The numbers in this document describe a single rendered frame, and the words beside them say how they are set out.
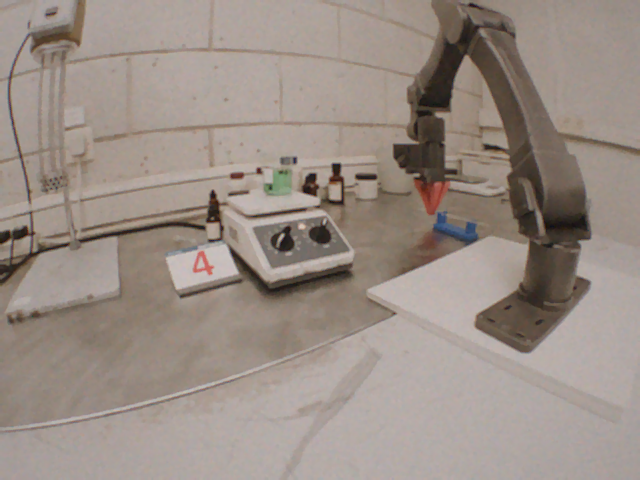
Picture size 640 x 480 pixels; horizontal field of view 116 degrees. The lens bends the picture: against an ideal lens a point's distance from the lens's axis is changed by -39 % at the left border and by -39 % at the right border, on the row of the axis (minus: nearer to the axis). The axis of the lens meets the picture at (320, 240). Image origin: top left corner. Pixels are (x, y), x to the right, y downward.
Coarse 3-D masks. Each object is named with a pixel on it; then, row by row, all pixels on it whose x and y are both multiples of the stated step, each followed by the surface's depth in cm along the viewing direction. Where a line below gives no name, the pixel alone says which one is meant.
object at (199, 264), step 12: (192, 252) 43; (204, 252) 44; (216, 252) 44; (180, 264) 41; (192, 264) 42; (204, 264) 42; (216, 264) 43; (228, 264) 44; (180, 276) 40; (192, 276) 41; (204, 276) 41
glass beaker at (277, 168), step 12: (264, 156) 49; (276, 156) 49; (288, 156) 50; (264, 168) 50; (276, 168) 49; (288, 168) 50; (264, 180) 51; (276, 180) 50; (288, 180) 51; (264, 192) 51; (276, 192) 50; (288, 192) 51
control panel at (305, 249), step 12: (324, 216) 48; (252, 228) 43; (264, 228) 43; (276, 228) 44; (300, 228) 45; (264, 240) 42; (300, 240) 43; (312, 240) 44; (336, 240) 45; (264, 252) 40; (276, 252) 41; (288, 252) 41; (300, 252) 42; (312, 252) 42; (324, 252) 43; (336, 252) 43; (276, 264) 39; (288, 264) 40
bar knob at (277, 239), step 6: (288, 228) 42; (276, 234) 43; (282, 234) 41; (288, 234) 42; (270, 240) 42; (276, 240) 42; (282, 240) 40; (288, 240) 42; (294, 240) 43; (276, 246) 41; (282, 246) 41; (288, 246) 42
